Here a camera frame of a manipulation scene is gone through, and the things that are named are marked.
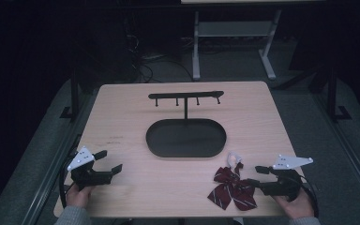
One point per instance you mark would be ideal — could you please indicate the black metal stand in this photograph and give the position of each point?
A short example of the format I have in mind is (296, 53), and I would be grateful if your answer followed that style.
(332, 93)
(74, 93)

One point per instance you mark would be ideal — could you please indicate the white metal table frame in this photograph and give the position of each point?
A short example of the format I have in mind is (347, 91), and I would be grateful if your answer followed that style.
(231, 29)

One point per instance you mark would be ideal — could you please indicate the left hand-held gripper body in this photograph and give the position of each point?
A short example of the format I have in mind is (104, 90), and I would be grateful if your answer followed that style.
(87, 178)

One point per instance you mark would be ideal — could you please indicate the person's right hand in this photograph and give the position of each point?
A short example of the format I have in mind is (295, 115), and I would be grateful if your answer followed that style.
(296, 207)

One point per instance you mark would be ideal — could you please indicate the person's left hand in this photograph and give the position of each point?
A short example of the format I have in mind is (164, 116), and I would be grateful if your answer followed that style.
(78, 196)

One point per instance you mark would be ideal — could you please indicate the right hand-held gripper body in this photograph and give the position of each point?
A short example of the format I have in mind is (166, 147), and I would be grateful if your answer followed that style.
(282, 184)

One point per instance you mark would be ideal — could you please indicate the black hook stand with tray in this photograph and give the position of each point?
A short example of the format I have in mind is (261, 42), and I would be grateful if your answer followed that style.
(186, 139)

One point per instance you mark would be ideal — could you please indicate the dark red striped bow tie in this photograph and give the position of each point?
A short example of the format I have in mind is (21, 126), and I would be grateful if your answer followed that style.
(232, 187)

